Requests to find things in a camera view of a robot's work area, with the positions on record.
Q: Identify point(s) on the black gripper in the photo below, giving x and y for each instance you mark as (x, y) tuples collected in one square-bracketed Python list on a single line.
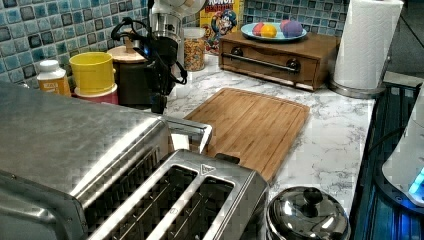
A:
[(162, 55)]

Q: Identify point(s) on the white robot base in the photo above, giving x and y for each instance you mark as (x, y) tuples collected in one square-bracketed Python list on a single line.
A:
[(401, 176)]

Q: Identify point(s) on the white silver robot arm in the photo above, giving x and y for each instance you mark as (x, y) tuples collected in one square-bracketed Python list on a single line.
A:
[(165, 20)]

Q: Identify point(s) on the stainless toaster oven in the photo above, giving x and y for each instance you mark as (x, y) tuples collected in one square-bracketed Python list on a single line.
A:
[(71, 169)]

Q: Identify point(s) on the black canister with wooden lid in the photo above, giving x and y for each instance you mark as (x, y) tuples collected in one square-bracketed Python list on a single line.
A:
[(130, 76)]

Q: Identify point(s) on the maroon bowl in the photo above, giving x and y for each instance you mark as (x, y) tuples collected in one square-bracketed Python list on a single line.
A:
[(110, 96)]

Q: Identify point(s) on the glass cereal jar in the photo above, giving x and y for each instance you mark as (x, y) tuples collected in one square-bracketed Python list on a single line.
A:
[(194, 47)]

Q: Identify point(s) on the yellow plastic cup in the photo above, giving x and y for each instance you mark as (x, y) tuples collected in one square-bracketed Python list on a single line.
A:
[(93, 72)]

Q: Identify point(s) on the stainless two-slot toaster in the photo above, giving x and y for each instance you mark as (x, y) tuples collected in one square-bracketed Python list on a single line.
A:
[(184, 196)]

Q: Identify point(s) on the Cap'n Crunch cereal box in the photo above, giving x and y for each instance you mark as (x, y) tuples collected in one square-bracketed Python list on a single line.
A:
[(219, 18)]

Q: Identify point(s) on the bamboo cutting board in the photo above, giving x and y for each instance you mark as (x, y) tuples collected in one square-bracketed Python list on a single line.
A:
[(256, 128)]

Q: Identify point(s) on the orange supplement bottle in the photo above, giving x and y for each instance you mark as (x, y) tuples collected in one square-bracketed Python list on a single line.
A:
[(52, 78)]

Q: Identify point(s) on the red toy fruit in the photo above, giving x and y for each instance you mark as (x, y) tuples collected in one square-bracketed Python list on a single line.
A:
[(256, 31)]

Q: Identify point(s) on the yellow toy fruit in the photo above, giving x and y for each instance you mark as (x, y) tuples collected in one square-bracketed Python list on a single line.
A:
[(268, 31)]

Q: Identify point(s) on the pink toy fruit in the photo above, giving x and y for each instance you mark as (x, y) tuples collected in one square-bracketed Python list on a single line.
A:
[(283, 23)]

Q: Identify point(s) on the light blue plate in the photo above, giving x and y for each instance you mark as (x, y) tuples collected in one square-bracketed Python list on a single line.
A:
[(247, 31)]

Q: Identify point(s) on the wooden drawer box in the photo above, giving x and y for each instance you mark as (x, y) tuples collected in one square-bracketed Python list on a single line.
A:
[(303, 63)]

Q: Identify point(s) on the purple toy fruit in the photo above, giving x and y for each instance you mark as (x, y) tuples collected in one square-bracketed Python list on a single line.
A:
[(292, 29)]

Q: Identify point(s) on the shiny steel pot lid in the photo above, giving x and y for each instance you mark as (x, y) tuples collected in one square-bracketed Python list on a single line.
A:
[(306, 213)]

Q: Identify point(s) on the steel paper towel holder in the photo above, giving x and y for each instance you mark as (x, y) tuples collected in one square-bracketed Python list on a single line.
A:
[(360, 93)]

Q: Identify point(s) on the paper towel roll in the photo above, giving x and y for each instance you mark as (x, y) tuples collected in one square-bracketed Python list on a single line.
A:
[(368, 32)]

